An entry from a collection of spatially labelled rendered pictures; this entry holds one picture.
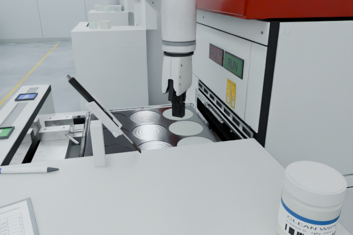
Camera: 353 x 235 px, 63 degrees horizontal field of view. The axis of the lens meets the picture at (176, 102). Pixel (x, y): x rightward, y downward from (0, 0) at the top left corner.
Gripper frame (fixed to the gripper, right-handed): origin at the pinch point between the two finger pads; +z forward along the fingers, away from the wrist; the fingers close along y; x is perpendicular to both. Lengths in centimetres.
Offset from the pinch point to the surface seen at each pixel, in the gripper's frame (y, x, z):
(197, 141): 0.7, 5.9, 8.0
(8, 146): 29.6, -27.8, 2.0
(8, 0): -489, -681, -8
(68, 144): 13.1, -27.6, 10.0
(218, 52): -15.2, 6.0, -13.0
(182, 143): 3.4, 2.6, 8.0
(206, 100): -19.9, 1.5, 4.1
